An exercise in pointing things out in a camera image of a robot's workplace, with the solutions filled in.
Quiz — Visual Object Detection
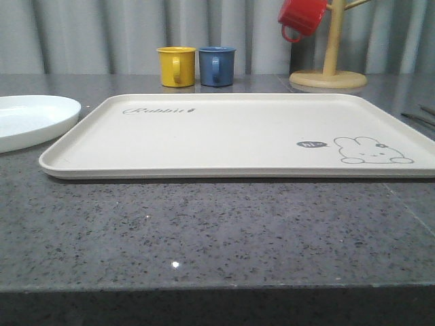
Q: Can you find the white round plate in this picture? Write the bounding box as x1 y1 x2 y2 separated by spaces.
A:
1 95 82 153

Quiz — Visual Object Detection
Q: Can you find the cream rabbit serving tray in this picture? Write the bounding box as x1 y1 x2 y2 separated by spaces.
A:
39 93 434 179

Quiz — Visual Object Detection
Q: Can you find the blue mug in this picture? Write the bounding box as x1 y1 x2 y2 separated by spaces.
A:
198 46 236 87

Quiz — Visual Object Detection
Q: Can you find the yellow mug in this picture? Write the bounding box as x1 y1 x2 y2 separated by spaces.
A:
157 46 196 88

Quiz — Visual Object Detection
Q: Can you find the wooden mug tree stand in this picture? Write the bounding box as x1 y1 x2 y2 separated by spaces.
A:
289 0 368 89

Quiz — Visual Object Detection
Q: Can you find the red mug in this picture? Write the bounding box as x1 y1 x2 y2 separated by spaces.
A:
278 0 328 43

